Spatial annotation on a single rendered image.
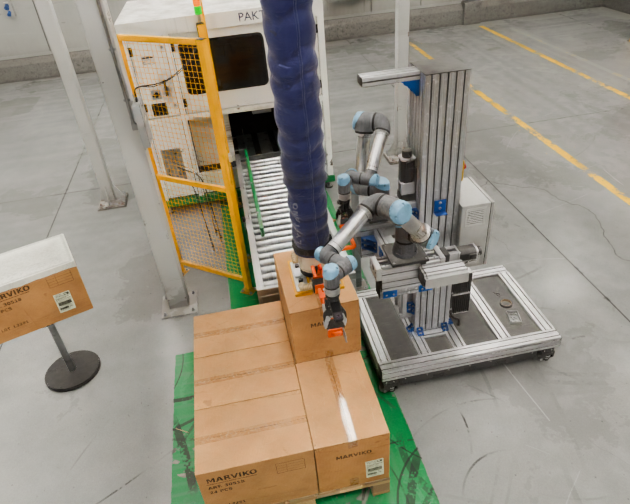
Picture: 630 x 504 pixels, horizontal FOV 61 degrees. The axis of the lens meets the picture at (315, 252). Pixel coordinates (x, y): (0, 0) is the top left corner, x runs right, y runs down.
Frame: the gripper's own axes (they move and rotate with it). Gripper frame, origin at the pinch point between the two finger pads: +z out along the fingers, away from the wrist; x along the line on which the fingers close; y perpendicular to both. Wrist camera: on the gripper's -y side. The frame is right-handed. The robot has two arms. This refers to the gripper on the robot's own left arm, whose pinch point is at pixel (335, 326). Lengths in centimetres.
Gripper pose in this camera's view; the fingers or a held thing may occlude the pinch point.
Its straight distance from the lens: 265.0
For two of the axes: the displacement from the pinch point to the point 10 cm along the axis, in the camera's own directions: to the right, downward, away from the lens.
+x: -9.8, 1.7, -1.0
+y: -1.8, -5.5, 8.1
